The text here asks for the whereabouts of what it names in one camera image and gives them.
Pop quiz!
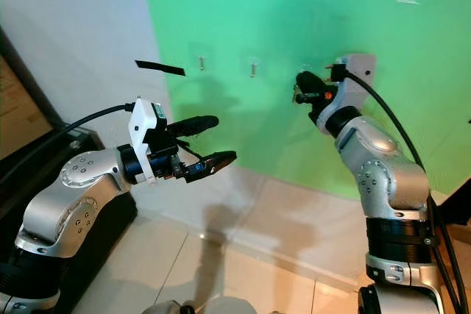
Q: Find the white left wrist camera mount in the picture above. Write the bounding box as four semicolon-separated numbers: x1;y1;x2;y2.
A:
130;97;169;185

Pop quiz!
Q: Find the brown wooden cabinet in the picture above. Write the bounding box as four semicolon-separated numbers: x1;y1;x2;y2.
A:
436;180;471;289

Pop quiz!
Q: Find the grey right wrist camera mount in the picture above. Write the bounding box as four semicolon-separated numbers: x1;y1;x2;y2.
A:
316;53;377;135

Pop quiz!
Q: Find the grey robot leg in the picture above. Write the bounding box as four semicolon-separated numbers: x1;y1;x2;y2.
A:
155;298;255;314

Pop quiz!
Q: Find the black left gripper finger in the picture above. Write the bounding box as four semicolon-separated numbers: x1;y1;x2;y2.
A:
166;114;221;139
185;150;238;185

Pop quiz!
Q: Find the brown printed board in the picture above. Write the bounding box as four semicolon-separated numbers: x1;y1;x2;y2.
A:
0;57;59;157

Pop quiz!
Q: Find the green wall sheet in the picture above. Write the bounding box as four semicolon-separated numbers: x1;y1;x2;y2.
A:
138;0;471;201

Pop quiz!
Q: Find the slanted black tape strip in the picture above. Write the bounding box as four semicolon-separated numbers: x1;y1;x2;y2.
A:
135;60;186;77

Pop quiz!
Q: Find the dark cabinet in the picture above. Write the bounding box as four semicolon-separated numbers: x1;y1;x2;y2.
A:
0;31;139;314

